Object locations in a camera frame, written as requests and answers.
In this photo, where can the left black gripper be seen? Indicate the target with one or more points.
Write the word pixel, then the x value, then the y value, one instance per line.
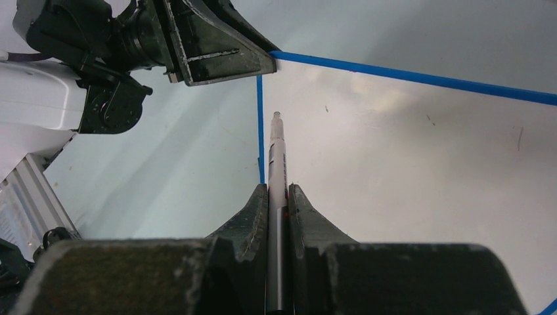
pixel 143 39

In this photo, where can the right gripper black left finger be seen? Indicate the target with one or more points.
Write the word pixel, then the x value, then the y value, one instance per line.
pixel 223 273

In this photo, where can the blue framed whiteboard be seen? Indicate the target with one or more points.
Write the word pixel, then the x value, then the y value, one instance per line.
pixel 396 156

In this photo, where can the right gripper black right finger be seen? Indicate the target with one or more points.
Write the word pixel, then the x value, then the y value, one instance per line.
pixel 334 274

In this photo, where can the white whiteboard marker pen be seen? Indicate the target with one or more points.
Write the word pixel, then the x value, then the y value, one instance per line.
pixel 278 297

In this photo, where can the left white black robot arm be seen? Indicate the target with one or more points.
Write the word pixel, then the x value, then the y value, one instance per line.
pixel 128 119

